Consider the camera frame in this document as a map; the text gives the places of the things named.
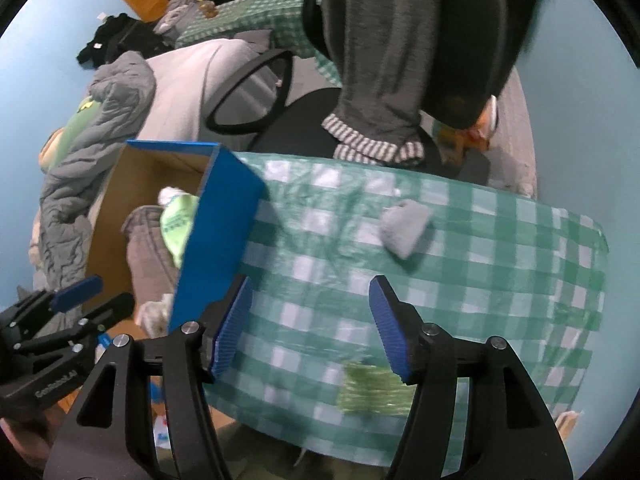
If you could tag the blue cardboard box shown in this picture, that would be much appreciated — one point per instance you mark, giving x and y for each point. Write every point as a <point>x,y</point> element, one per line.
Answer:
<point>220,240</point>

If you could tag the small grey sock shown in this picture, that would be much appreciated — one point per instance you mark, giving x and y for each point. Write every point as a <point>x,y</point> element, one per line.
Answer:
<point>405,227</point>

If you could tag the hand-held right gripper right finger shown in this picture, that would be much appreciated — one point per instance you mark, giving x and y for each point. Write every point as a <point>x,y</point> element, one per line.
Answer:
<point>392,330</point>

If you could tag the black clothes pile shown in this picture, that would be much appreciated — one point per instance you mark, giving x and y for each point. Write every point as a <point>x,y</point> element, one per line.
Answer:
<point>125,40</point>

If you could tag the bed with white sheet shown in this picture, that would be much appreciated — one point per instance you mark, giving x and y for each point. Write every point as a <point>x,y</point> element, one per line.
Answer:
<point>190,75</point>

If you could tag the grey sweater with striped cuffs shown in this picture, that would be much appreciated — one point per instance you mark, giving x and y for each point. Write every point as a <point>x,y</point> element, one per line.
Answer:
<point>375,60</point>

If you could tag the orange patterned toy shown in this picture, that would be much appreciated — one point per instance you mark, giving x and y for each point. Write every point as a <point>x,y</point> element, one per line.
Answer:
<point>475,130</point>

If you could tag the light green sock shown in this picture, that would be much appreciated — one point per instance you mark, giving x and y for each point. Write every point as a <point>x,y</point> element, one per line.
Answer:
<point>177,225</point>

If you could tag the white crumpled cloth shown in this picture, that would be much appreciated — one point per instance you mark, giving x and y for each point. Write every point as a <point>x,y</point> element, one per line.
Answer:
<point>169,194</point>

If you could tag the green plush toy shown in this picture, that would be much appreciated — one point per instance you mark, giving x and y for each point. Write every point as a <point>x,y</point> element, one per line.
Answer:
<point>75,120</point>

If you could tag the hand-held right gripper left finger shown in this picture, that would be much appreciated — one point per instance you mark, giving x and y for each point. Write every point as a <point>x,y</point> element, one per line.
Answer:
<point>232,330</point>

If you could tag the green checked tablecloth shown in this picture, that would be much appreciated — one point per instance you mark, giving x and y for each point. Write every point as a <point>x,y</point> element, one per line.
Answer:
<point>250,15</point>
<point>475,260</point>

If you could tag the grey quilt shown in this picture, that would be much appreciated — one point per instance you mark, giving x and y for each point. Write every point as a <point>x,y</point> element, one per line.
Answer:
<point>75,160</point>

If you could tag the white grey long sock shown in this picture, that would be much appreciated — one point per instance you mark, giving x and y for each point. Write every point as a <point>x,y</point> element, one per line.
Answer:
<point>155,312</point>

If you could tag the grey-brown rolled cloth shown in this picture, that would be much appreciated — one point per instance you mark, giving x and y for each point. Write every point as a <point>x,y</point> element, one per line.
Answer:
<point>145,260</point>

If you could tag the grey clothes pile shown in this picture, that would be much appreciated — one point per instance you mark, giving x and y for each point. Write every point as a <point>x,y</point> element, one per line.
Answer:
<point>175,15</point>

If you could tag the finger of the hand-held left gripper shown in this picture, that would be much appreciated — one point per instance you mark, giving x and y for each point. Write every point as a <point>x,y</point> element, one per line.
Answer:
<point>77,292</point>
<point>112,310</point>

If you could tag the person's left hand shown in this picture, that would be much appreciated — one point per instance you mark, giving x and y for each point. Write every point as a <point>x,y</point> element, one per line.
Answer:
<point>22,435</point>

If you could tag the black office chair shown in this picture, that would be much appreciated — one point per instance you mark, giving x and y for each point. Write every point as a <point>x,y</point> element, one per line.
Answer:
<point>465,35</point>

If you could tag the dark green sock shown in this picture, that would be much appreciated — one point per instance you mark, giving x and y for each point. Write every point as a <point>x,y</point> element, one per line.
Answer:
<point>372,387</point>

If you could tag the plastic bottle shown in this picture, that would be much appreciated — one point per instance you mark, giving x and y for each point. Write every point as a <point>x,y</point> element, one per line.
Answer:
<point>206,8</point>

